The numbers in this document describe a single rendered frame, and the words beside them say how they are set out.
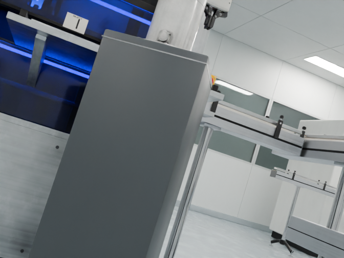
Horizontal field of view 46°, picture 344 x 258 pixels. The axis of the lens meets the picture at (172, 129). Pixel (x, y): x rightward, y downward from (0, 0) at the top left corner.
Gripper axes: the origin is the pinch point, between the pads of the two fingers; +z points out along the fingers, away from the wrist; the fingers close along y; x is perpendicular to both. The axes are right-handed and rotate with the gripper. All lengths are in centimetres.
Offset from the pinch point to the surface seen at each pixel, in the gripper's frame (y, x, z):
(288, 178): -255, -303, 22
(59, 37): 44, 5, 24
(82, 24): 38, -35, 8
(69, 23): 43, -35, 9
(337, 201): -86, -19, 43
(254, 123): -51, -46, 19
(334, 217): -87, -18, 50
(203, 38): -10.8, -34.9, -6.2
